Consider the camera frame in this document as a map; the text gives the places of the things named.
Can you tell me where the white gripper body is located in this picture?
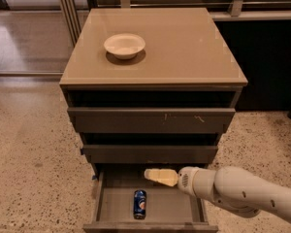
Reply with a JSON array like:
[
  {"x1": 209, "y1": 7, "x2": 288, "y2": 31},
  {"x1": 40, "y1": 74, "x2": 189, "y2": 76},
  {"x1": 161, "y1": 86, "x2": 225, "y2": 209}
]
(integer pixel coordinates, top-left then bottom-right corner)
[{"x1": 178, "y1": 167, "x2": 199, "y2": 197}]

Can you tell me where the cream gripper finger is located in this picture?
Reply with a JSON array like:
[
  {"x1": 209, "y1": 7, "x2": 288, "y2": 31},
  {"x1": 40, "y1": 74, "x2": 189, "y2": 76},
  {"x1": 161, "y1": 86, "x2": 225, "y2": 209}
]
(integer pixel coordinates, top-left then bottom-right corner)
[{"x1": 144, "y1": 168, "x2": 178, "y2": 186}]

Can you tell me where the blue pepsi can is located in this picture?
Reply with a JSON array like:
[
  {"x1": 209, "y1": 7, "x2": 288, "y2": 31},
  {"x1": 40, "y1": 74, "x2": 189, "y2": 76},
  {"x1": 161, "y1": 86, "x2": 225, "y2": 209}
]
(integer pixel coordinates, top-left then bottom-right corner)
[{"x1": 133, "y1": 190, "x2": 146, "y2": 219}]

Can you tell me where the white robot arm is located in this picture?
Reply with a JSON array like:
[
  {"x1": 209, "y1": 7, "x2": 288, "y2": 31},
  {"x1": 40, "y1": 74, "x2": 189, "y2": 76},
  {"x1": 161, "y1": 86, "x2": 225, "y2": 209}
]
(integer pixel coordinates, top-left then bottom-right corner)
[{"x1": 144, "y1": 166, "x2": 291, "y2": 223}]

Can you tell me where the bottom grey open drawer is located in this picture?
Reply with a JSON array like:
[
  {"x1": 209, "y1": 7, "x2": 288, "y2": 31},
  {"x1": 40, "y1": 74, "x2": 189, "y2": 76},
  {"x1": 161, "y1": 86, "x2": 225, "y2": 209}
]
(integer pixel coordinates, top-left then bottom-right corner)
[{"x1": 83, "y1": 165, "x2": 218, "y2": 233}]

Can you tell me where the grey drawer cabinet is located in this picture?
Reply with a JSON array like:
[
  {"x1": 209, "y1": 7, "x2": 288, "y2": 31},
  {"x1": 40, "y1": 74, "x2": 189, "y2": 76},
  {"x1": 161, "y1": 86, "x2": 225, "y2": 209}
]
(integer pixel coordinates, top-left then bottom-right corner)
[{"x1": 58, "y1": 7, "x2": 248, "y2": 180}]

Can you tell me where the middle grey drawer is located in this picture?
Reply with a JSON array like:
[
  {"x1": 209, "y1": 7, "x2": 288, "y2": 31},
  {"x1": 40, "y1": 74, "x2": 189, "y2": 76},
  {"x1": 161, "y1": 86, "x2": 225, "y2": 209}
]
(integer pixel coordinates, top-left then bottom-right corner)
[{"x1": 81, "y1": 145, "x2": 218, "y2": 164}]

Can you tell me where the top grey drawer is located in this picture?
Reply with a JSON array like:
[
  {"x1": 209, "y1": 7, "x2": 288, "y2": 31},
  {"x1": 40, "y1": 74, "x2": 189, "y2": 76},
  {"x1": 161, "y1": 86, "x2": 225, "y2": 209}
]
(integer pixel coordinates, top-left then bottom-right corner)
[{"x1": 68, "y1": 108, "x2": 235, "y2": 134}]

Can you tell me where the white paper bowl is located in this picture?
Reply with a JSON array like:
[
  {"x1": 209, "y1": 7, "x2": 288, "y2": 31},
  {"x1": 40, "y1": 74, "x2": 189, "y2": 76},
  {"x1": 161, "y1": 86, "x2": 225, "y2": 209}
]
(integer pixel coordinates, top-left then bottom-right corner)
[{"x1": 104, "y1": 33, "x2": 146, "y2": 59}]

